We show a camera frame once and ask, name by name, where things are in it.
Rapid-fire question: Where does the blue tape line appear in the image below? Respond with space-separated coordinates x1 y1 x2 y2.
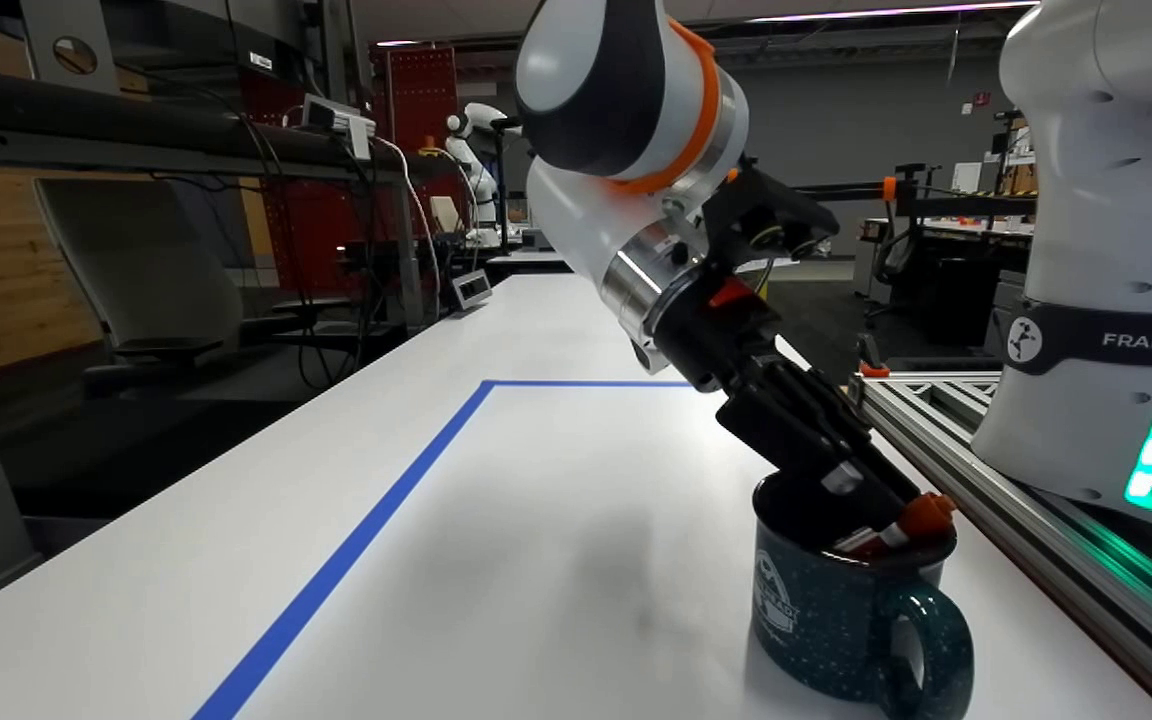
187 377 694 720

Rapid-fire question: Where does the grey plastic box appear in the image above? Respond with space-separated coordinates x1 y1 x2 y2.
37 173 247 361

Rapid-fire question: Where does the white power device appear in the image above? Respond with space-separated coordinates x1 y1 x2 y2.
298 93 385 167

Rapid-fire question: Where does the red tool cabinet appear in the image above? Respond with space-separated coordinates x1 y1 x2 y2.
371 36 463 158

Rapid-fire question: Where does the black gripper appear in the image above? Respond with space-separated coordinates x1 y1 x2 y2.
650 254 936 538

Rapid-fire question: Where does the wooden wall panel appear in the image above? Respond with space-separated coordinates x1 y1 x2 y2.
0 167 114 381

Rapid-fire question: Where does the black workbench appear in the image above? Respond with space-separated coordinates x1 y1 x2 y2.
852 163 1049 361

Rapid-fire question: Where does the dark green speckled mug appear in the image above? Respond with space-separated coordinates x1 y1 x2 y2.
743 463 979 720

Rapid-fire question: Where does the black horizontal beam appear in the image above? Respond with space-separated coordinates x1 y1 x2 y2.
0 59 410 186

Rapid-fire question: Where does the aluminium profile frame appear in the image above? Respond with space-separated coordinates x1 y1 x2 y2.
847 369 1152 720

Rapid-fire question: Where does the red white marker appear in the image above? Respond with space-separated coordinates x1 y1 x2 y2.
833 486 965 561

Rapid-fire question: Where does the small white box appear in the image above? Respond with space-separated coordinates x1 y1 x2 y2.
445 264 501 315

